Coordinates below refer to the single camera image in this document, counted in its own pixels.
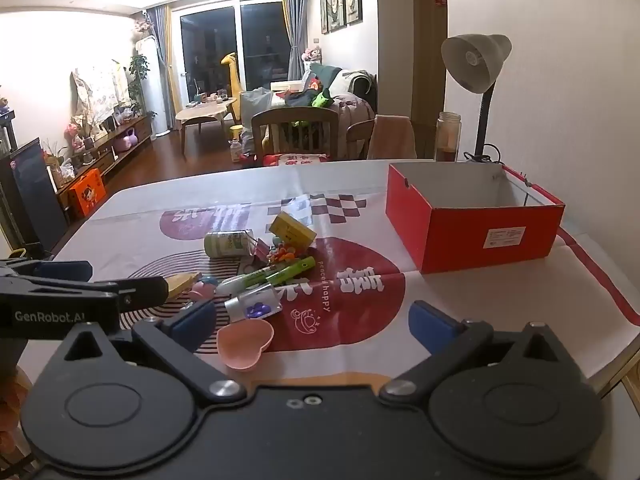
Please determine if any white plastic bag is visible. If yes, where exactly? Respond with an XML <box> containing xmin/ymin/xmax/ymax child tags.
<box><xmin>240</xmin><ymin>87</ymin><xmax>273</xmax><ymax>153</ymax></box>

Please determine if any grey desk lamp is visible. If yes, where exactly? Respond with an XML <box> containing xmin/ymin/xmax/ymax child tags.
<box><xmin>441</xmin><ymin>33</ymin><xmax>513</xmax><ymax>161</ymax></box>

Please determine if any sofa with clothes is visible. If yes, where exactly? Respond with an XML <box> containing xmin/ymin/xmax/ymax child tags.
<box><xmin>272</xmin><ymin>63</ymin><xmax>378</xmax><ymax>133</ymax></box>

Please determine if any sliding glass door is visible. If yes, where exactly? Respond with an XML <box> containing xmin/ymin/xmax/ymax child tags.
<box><xmin>179</xmin><ymin>0</ymin><xmax>291</xmax><ymax>106</ymax></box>

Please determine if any white and green pen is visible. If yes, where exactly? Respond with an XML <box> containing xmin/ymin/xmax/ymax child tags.
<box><xmin>215</xmin><ymin>267</ymin><xmax>281</xmax><ymax>297</ymax></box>

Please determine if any white tower air conditioner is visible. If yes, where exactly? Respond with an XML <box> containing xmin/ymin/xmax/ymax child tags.
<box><xmin>136</xmin><ymin>35</ymin><xmax>172</xmax><ymax>136</ymax></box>

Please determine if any black screen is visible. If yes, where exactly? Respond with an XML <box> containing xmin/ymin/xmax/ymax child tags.
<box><xmin>0</xmin><ymin>137</ymin><xmax>71</xmax><ymax>261</ymax></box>

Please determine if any clear block with purple charm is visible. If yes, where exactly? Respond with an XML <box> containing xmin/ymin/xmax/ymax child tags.
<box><xmin>224</xmin><ymin>284</ymin><xmax>281</xmax><ymax>322</ymax></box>

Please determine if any green potted plant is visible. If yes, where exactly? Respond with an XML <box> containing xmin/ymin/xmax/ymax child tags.
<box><xmin>129</xmin><ymin>54</ymin><xmax>151</xmax><ymax>111</ymax></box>

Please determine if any wooden slatted chair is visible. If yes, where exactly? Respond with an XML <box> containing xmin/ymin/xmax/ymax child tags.
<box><xmin>251</xmin><ymin>107</ymin><xmax>340</xmax><ymax>166</ymax></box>

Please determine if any wooden media cabinet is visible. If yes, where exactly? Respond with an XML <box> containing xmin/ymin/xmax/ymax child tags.
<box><xmin>50</xmin><ymin>115</ymin><xmax>153</xmax><ymax>211</ymax></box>

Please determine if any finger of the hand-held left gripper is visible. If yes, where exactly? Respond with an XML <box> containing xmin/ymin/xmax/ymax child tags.
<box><xmin>91</xmin><ymin>275</ymin><xmax>170</xmax><ymax>312</ymax></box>
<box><xmin>0</xmin><ymin>257</ymin><xmax>94</xmax><ymax>289</ymax></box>

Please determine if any pink towel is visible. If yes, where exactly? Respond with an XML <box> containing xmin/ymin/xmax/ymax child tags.
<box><xmin>368</xmin><ymin>115</ymin><xmax>417</xmax><ymax>161</ymax></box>

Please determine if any red cardboard box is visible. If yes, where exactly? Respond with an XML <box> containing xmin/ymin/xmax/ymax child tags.
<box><xmin>385</xmin><ymin>161</ymin><xmax>566</xmax><ymax>275</ymax></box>

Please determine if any red printed cushion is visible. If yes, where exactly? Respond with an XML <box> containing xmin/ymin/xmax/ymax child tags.
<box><xmin>262</xmin><ymin>151</ymin><xmax>331</xmax><ymax>166</ymax></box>

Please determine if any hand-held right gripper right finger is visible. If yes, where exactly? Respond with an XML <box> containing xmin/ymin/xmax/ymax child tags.
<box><xmin>379</xmin><ymin>300</ymin><xmax>576</xmax><ymax>407</ymax></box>

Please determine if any glass jar with dark contents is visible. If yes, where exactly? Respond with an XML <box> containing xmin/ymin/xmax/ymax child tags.
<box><xmin>436</xmin><ymin>111</ymin><xmax>462</xmax><ymax>162</ymax></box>

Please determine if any printed wall cloth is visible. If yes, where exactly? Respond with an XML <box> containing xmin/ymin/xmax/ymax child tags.
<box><xmin>71</xmin><ymin>60</ymin><xmax>132</xmax><ymax>126</ymax></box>

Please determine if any pink purple toy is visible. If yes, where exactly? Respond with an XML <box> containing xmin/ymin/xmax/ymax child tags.
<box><xmin>111</xmin><ymin>129</ymin><xmax>139</xmax><ymax>153</ymax></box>

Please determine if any grey and yellow curtain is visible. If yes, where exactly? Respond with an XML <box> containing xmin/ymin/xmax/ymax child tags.
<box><xmin>150</xmin><ymin>5</ymin><xmax>177</xmax><ymax>133</ymax></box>

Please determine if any pink heart-shaped dish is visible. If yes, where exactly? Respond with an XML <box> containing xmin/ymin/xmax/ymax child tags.
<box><xmin>216</xmin><ymin>319</ymin><xmax>275</xmax><ymax>371</ymax></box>

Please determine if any black lamp cable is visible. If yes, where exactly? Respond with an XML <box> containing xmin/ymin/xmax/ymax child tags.
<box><xmin>462</xmin><ymin>143</ymin><xmax>504</xmax><ymax>164</ymax></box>

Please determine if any red white printed tablecloth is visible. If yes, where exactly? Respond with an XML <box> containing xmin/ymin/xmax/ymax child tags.
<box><xmin>50</xmin><ymin>159</ymin><xmax>640</xmax><ymax>383</ymax></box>

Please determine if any orange cardboard box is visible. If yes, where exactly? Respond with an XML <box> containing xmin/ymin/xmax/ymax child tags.
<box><xmin>68</xmin><ymin>168</ymin><xmax>107</xmax><ymax>218</ymax></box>

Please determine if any yellow giraffe toy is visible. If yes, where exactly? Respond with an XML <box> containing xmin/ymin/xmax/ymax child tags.
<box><xmin>221</xmin><ymin>52</ymin><xmax>243</xmax><ymax>126</ymax></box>

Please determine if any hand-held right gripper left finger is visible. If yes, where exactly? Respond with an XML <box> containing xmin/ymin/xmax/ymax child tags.
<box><xmin>37</xmin><ymin>300</ymin><xmax>248</xmax><ymax>408</ymax></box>

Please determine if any small yellow box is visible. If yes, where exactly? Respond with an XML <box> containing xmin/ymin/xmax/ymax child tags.
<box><xmin>268</xmin><ymin>211</ymin><xmax>317</xmax><ymax>250</ymax></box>

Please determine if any bright green marker pen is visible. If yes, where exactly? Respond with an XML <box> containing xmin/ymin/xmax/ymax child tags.
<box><xmin>264</xmin><ymin>256</ymin><xmax>317</xmax><ymax>285</ymax></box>

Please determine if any toothpick jar with green lid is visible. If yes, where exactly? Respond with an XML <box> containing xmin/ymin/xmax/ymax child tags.
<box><xmin>204</xmin><ymin>229</ymin><xmax>256</xmax><ymax>259</ymax></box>

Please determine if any pink binder clip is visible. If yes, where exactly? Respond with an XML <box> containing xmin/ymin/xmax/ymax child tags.
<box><xmin>245</xmin><ymin>240</ymin><xmax>273</xmax><ymax>271</ymax></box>

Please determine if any wooden coffee table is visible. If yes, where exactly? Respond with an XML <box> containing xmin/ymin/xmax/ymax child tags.
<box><xmin>175</xmin><ymin>97</ymin><xmax>237</xmax><ymax>156</ymax></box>

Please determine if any pale yellow block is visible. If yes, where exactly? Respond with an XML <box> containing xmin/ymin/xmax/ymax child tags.
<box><xmin>165</xmin><ymin>271</ymin><xmax>202</xmax><ymax>298</ymax></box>

